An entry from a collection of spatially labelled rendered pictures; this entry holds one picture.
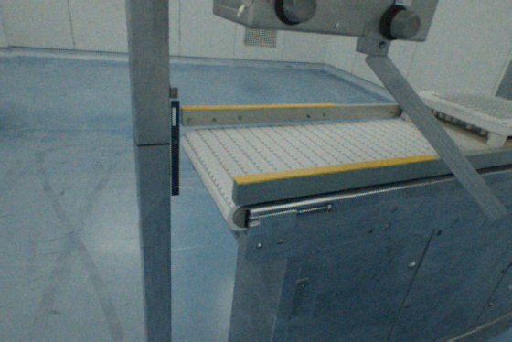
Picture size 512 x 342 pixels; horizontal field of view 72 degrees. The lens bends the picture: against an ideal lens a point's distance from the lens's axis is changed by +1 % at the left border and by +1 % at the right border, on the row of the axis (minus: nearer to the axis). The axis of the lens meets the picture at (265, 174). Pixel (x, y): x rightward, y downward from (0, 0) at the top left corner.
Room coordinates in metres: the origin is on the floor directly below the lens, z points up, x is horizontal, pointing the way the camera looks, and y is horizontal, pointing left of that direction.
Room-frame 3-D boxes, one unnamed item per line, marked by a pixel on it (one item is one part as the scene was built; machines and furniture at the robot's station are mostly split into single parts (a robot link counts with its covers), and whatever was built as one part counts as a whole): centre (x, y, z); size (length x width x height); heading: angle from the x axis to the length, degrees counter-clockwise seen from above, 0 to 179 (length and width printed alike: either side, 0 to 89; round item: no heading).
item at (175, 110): (0.60, 0.18, 0.82); 0.02 x 0.01 x 0.20; 119
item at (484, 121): (0.81, -0.48, 0.93); 0.25 x 0.24 x 0.02; 29
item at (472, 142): (0.81, -0.48, 0.88); 0.24 x 0.24 x 0.02; 29
